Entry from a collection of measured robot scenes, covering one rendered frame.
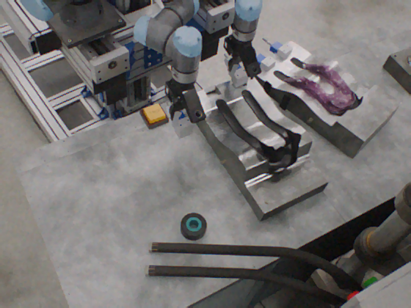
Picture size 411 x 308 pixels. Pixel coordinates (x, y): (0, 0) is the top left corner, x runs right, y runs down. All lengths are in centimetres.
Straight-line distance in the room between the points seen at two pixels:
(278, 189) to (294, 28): 206
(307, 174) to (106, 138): 69
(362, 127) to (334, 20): 199
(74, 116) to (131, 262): 122
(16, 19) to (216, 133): 85
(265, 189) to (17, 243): 133
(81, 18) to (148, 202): 64
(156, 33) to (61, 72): 147
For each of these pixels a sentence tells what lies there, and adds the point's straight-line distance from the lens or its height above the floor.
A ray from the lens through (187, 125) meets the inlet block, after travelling 146.
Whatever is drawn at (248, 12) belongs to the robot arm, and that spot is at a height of 127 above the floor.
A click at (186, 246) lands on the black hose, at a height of 85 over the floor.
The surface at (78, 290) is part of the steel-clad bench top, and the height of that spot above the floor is 80.
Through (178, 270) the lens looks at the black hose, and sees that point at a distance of 135.
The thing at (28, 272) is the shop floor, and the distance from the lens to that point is 232.
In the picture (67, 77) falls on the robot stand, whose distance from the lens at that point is 264.
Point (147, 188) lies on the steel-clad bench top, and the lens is 151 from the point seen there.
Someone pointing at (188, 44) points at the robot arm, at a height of 130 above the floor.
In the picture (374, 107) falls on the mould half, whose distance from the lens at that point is 176.
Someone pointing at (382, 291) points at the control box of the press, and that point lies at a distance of 75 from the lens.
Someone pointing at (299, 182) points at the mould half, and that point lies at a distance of 153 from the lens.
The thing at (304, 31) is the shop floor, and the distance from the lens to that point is 341.
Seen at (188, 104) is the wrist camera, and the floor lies 110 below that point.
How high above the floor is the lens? 212
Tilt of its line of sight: 56 degrees down
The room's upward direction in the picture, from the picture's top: 10 degrees clockwise
